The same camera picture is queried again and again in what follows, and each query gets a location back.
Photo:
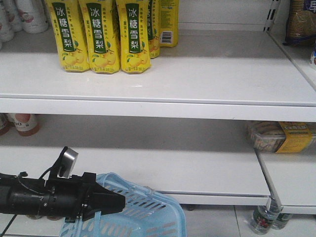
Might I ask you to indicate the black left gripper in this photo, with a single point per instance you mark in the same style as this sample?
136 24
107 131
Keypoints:
80 196

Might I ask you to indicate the light blue plastic basket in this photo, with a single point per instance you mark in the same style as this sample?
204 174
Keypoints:
147 213

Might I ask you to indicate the orange juice bottle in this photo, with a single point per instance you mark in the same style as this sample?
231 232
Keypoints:
25 124

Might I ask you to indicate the white peach drink bottle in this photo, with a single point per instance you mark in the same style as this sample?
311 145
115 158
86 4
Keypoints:
32 15

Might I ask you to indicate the brown cracker bag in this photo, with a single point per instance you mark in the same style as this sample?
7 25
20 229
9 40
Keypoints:
301 23

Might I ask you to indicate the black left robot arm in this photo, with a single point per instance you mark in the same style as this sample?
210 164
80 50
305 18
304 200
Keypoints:
23 196

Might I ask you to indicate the water bottle green label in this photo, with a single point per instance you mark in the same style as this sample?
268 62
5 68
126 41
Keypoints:
281 221

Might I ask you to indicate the yellow pear tea bottle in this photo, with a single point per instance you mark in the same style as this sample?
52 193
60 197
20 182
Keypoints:
102 33
169 11
69 32
134 45

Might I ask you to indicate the cookie box yellow label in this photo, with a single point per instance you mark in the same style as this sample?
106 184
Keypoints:
281 137

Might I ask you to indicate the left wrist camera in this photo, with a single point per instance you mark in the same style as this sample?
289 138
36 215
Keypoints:
64 164

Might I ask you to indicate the white metal shelf unit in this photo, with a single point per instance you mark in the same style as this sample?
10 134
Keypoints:
179 127

